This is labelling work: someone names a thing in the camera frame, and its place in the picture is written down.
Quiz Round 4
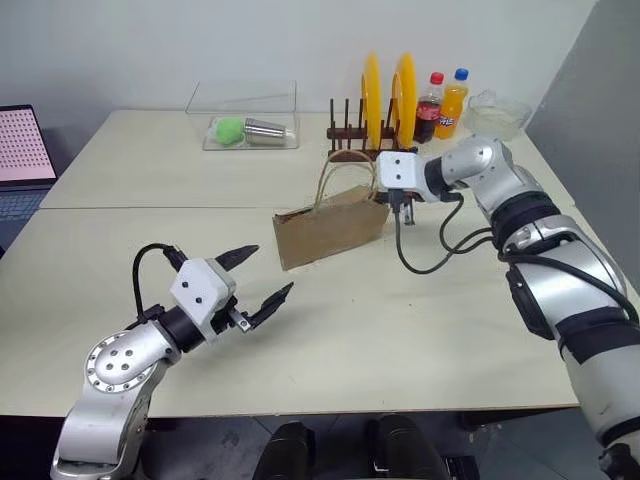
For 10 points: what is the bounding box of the cola bottle red cap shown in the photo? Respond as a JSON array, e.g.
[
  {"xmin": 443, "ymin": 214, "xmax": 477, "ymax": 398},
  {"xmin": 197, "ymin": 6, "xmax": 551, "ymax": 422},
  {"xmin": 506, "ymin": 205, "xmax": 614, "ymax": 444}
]
[{"xmin": 412, "ymin": 71, "xmax": 447, "ymax": 146}]

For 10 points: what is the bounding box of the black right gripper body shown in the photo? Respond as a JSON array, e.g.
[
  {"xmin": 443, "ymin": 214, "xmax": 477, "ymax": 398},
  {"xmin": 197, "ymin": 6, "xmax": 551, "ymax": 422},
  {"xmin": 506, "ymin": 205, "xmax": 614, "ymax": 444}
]
[{"xmin": 381, "ymin": 187, "xmax": 420, "ymax": 208}]

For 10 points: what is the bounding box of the metal cup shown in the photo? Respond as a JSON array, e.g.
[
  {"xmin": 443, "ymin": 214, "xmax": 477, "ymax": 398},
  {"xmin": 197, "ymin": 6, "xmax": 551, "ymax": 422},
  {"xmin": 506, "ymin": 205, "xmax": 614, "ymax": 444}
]
[{"xmin": 242, "ymin": 117, "xmax": 296, "ymax": 148}]

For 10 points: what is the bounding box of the orange soda bottle blue cap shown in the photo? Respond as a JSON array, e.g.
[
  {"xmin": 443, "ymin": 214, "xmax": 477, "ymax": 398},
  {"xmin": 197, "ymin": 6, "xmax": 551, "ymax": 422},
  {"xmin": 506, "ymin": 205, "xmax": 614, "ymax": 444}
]
[{"xmin": 433, "ymin": 67, "xmax": 472, "ymax": 141}]

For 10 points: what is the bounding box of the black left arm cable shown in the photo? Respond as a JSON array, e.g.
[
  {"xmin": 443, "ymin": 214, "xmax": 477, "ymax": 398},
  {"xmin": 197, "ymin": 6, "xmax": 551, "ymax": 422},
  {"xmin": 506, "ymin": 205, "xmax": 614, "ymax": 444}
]
[{"xmin": 131, "ymin": 242, "xmax": 189, "ymax": 322}]

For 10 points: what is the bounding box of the yellow plate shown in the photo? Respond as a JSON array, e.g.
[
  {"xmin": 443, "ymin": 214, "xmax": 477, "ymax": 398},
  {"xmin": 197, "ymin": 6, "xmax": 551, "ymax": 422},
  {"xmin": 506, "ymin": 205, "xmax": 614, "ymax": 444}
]
[
  {"xmin": 360, "ymin": 50, "xmax": 385, "ymax": 151},
  {"xmin": 390, "ymin": 50, "xmax": 419, "ymax": 150}
]

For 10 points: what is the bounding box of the dark rounded shape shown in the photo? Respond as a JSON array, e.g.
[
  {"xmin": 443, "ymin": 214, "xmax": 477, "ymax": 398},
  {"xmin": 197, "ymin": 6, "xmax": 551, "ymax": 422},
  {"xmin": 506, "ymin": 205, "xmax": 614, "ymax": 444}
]
[
  {"xmin": 251, "ymin": 420, "xmax": 322, "ymax": 480},
  {"xmin": 363, "ymin": 413, "xmax": 450, "ymax": 480}
]

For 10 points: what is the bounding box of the brown paper bag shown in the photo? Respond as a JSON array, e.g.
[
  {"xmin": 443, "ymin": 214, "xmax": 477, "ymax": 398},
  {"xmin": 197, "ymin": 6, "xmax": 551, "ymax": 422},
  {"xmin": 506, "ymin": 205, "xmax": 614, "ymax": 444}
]
[{"xmin": 271, "ymin": 149, "xmax": 392, "ymax": 273}]

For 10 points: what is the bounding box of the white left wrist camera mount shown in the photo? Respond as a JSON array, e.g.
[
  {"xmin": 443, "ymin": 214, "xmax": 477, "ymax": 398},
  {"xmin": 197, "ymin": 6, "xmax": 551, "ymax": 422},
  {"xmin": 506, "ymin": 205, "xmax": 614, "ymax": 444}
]
[{"xmin": 168, "ymin": 257, "xmax": 238, "ymax": 345}]

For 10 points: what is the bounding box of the laptop with pink screen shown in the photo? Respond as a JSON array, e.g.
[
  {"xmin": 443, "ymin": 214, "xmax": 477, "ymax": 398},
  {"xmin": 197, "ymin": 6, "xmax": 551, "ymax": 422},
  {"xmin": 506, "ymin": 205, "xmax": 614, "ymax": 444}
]
[{"xmin": 0, "ymin": 104, "xmax": 59, "ymax": 251}]

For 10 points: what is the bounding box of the dark wooden dish rack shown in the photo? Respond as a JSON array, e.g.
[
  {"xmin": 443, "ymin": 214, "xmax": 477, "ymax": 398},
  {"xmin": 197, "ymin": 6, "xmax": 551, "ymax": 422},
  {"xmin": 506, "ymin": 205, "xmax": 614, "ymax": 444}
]
[{"xmin": 326, "ymin": 96, "xmax": 419, "ymax": 154}]

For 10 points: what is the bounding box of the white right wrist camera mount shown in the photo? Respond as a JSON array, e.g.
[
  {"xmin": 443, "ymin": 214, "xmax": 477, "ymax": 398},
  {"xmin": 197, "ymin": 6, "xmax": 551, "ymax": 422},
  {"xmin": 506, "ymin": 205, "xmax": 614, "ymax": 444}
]
[{"xmin": 375, "ymin": 149, "xmax": 427, "ymax": 194}]

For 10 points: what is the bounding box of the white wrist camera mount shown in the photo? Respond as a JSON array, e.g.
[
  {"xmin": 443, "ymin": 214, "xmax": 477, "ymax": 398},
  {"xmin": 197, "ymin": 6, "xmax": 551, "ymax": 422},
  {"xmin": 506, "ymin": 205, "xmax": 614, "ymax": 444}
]
[
  {"xmin": 375, "ymin": 149, "xmax": 427, "ymax": 194},
  {"xmin": 168, "ymin": 257, "xmax": 238, "ymax": 345}
]

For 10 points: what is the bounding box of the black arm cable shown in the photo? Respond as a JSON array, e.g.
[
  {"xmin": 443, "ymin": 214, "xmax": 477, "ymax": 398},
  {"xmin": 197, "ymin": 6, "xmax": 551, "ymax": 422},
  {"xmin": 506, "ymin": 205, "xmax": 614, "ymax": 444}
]
[
  {"xmin": 392, "ymin": 189, "xmax": 640, "ymax": 325},
  {"xmin": 131, "ymin": 242, "xmax": 189, "ymax": 322}
]

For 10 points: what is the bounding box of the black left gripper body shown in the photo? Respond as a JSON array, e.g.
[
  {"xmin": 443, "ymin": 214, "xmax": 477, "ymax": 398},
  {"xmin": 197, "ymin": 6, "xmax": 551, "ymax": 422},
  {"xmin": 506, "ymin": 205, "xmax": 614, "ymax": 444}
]
[{"xmin": 209, "ymin": 293, "xmax": 252, "ymax": 337}]

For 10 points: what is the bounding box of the clear glass bowl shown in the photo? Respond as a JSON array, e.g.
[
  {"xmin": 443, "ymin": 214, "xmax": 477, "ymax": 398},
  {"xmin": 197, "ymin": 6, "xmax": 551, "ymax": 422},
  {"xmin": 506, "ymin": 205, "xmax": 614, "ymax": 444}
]
[{"xmin": 461, "ymin": 88, "xmax": 534, "ymax": 142}]

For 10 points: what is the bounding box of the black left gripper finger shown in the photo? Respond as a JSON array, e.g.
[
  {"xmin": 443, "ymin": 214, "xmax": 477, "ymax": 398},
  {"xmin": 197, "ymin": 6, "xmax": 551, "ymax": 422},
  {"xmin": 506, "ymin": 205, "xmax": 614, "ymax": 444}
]
[
  {"xmin": 246, "ymin": 281, "xmax": 296, "ymax": 332},
  {"xmin": 214, "ymin": 243, "xmax": 261, "ymax": 274}
]

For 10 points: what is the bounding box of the clear plastic box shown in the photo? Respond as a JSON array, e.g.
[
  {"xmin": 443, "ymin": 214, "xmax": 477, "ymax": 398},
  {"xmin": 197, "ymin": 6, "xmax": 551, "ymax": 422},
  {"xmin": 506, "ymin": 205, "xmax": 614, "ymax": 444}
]
[{"xmin": 185, "ymin": 79, "xmax": 302, "ymax": 152}]

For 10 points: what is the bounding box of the green round item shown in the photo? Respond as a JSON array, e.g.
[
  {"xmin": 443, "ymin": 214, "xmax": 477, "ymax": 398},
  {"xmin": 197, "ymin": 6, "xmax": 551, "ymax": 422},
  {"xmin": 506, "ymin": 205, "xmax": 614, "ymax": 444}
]
[{"xmin": 213, "ymin": 116, "xmax": 247, "ymax": 148}]

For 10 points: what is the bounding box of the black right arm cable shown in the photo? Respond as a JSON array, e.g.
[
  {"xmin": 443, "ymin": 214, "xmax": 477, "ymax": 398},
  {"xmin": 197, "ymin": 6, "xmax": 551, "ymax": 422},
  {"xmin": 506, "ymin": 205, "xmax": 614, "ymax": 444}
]
[{"xmin": 392, "ymin": 189, "xmax": 640, "ymax": 325}]

